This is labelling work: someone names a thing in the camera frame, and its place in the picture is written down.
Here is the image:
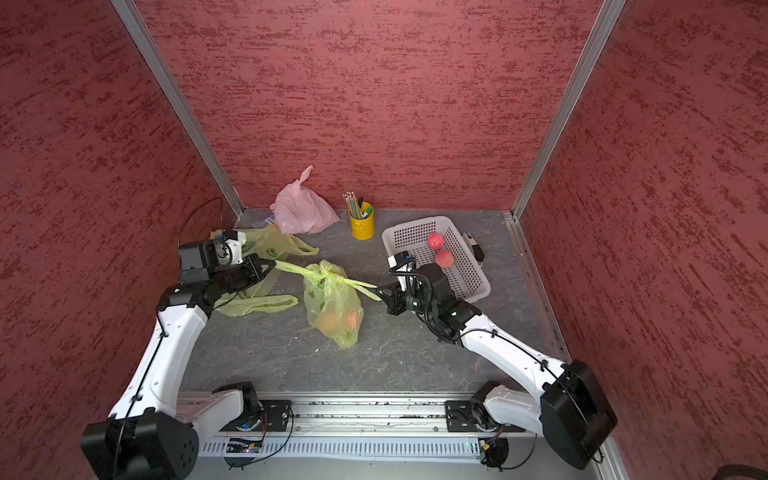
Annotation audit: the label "white plastic basket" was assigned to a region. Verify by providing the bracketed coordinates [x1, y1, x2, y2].
[382, 216, 491, 303]

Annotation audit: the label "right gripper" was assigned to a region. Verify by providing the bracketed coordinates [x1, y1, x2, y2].
[376, 279, 439, 315]

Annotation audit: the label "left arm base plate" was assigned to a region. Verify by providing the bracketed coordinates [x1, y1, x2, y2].
[219, 399, 292, 434]

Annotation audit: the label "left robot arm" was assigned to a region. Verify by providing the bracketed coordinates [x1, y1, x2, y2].
[80, 230, 276, 479]

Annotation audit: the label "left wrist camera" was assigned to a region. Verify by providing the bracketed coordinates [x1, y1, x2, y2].
[214, 230, 246, 266]

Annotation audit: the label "pink plastic bag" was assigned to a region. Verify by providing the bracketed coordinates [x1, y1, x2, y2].
[270, 165, 340, 234]

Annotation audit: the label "yellow pencil cup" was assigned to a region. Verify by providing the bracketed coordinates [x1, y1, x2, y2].
[349, 202, 376, 241]

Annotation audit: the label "green avocado print bag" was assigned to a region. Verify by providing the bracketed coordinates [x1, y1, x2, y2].
[211, 225, 319, 317]

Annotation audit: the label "small black object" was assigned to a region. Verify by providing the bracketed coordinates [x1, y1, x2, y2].
[462, 231, 485, 265]

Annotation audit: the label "pencils in cup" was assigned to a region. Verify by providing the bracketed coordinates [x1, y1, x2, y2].
[342, 191, 374, 220]

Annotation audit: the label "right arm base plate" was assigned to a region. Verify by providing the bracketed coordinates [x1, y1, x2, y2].
[444, 400, 526, 434]

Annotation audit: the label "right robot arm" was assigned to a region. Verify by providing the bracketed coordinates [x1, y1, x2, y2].
[376, 254, 618, 470]

